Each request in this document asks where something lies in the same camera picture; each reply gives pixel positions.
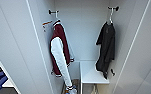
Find white orange warning sticker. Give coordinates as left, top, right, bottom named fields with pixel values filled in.
left=41, top=19, right=54, bottom=33

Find white inner wardrobe shelf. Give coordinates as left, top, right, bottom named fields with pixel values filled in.
left=79, top=59, right=111, bottom=94

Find white plastic hanger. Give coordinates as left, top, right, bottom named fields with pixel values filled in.
left=105, top=9, right=115, bottom=26
left=52, top=11, right=63, bottom=27

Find black shirt grey print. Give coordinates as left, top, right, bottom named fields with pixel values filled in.
left=95, top=21, right=116, bottom=80

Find white wardrobe body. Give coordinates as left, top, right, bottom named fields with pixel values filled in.
left=25, top=0, right=149, bottom=94

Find maroon jacket white sleeves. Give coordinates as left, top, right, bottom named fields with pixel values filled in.
left=49, top=20, right=79, bottom=94

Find white wardrobe door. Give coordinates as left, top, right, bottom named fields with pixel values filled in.
left=0, top=0, right=53, bottom=94
left=112, top=0, right=151, bottom=94

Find black wall hook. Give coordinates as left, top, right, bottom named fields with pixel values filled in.
left=48, top=9, right=59, bottom=16
left=107, top=5, right=120, bottom=13

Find small black latch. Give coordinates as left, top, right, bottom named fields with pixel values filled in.
left=110, top=68, right=116, bottom=77

